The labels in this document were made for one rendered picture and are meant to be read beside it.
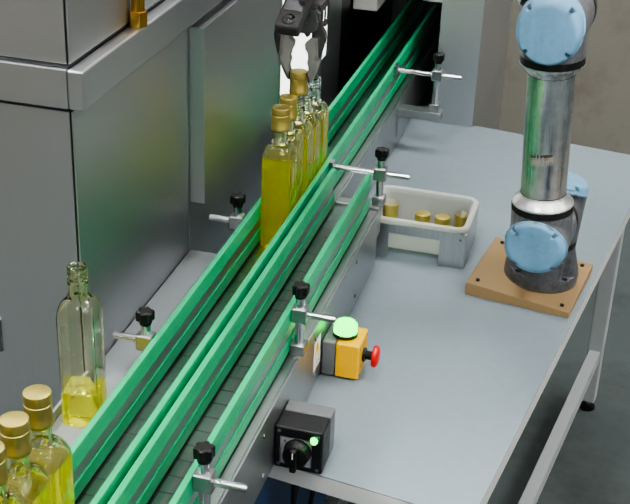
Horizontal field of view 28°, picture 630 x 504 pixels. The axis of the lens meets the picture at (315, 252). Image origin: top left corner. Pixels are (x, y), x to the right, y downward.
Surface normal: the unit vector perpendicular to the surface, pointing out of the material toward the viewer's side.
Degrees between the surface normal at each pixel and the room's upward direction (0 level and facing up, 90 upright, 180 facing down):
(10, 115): 90
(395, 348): 0
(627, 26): 90
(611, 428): 0
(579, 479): 0
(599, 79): 90
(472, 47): 90
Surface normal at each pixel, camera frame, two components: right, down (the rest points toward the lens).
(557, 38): -0.36, 0.33
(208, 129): 0.96, 0.15
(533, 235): -0.36, 0.56
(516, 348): 0.04, -0.89
